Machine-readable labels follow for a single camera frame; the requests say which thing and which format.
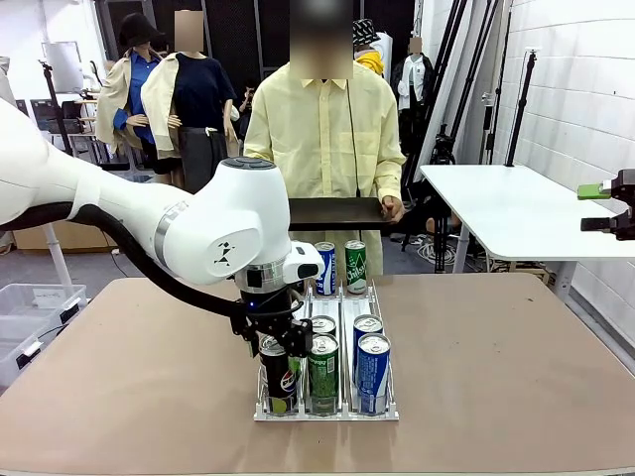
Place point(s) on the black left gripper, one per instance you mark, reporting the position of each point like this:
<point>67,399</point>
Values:
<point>265,317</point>

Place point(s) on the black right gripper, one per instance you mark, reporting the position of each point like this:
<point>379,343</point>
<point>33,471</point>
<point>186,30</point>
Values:
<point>630,198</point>

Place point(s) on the black Pepsi can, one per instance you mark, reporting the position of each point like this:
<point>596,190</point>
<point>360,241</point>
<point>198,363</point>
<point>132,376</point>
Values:
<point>278,387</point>

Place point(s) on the green cider can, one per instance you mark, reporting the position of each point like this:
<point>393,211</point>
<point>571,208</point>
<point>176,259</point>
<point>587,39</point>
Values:
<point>323,377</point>
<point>325,324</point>

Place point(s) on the black serving tray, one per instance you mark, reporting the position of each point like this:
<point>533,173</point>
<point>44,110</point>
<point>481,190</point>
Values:
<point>337,213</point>

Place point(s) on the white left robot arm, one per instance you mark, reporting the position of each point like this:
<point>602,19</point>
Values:
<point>223,218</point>

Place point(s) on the person's left forearm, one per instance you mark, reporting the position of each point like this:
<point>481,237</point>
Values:
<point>389,176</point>

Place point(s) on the person in yellow shirt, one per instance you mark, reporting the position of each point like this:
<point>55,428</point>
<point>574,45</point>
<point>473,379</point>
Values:
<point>322,149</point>

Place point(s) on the person holding phone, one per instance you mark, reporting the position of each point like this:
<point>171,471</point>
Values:
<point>248,109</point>

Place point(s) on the person's left hand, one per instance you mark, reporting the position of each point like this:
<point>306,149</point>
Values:
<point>392,208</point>

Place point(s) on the white side table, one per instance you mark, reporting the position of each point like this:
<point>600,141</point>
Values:
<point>521,213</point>

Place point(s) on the blue Pocari display can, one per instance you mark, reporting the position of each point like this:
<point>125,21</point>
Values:
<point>328,270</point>

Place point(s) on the white can dispenser rack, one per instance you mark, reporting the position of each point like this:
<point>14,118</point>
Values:
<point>347,417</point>

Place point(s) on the green Chilsung display can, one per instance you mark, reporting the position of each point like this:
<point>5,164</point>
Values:
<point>355,270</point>

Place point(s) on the black light stand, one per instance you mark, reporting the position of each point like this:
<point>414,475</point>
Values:
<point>521,109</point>

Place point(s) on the leaning black stand poles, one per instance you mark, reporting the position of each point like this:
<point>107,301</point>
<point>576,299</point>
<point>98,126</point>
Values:
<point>461,74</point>

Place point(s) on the mannequin in white jacket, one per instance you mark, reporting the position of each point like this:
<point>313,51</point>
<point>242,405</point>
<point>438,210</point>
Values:
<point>412,89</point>

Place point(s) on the mannequin in navy top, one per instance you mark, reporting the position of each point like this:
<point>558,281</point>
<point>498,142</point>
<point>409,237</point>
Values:
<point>198,124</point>

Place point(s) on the closed cardboard box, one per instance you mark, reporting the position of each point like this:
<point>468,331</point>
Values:
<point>64,238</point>

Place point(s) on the clear plastic storage bin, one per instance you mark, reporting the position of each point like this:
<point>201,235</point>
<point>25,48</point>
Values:
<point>20,347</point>
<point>39,302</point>

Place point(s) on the mannequin in yellow hoodie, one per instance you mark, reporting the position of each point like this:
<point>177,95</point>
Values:
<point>372,59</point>

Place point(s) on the mannequin in blue shirt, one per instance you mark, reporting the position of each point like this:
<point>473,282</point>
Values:
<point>129,99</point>

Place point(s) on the patterned bucket hat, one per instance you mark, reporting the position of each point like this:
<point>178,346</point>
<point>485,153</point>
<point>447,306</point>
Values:
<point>366,32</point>

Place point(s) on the black bucket hat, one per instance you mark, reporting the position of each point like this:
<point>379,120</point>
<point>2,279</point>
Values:
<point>136,30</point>

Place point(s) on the white board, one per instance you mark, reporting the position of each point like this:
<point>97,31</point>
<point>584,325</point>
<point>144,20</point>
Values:
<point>62,67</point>

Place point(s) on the black camera tripod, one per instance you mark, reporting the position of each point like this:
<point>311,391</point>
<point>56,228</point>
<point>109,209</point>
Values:
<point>441,149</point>

